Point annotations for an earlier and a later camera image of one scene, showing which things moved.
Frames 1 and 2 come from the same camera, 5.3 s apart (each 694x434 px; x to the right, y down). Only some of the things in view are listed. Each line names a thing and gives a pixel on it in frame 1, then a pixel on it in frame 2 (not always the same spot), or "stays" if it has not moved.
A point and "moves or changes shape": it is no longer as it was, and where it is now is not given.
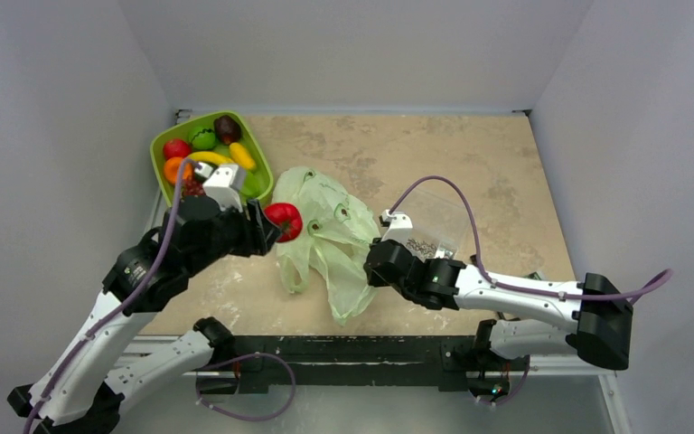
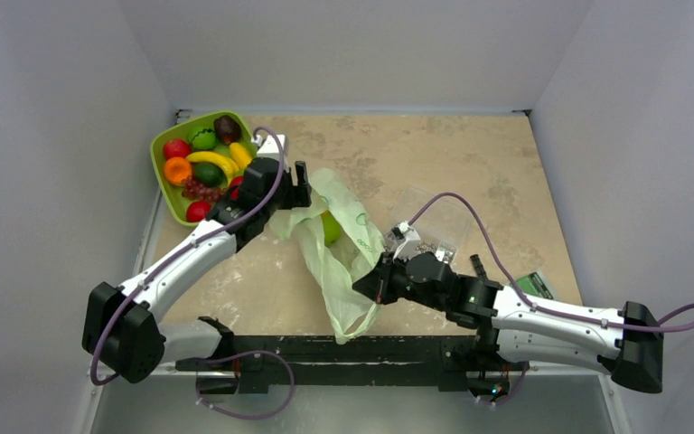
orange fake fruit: x=171 y=168 stays
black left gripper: x=259 y=234 to x=297 y=194
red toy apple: x=286 y=217 moves or changes shape
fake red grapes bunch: x=193 y=187 stays
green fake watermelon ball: x=204 y=139 stays
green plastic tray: x=217 y=139 stays
